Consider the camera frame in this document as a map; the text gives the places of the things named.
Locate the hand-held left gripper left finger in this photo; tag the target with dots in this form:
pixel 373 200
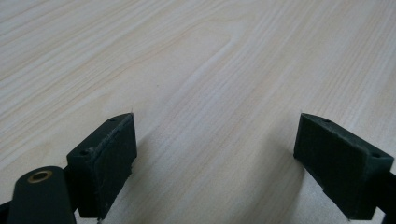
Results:
pixel 102 168

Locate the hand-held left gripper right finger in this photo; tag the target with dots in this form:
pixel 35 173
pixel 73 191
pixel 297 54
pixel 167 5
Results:
pixel 339 168

